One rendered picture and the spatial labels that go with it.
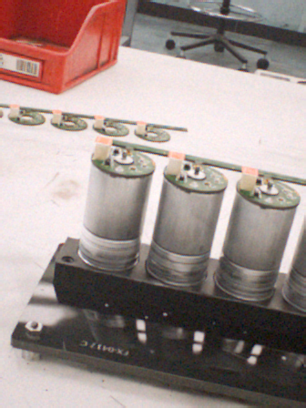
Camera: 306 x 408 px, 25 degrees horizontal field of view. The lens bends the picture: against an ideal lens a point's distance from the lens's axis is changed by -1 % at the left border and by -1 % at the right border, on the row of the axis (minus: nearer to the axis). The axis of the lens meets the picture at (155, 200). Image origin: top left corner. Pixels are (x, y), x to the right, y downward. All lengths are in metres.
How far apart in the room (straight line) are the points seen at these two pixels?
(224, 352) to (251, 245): 0.04
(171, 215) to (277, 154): 0.24
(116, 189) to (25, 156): 0.16
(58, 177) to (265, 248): 0.16
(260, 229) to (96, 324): 0.07
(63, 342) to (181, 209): 0.06
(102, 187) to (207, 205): 0.04
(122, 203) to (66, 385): 0.07
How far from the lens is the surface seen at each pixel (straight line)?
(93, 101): 0.52
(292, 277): 0.28
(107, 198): 0.26
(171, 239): 0.27
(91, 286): 0.28
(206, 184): 0.26
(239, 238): 0.27
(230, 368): 0.26
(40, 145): 0.44
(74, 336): 0.26
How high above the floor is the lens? 0.92
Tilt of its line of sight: 26 degrees down
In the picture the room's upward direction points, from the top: 11 degrees clockwise
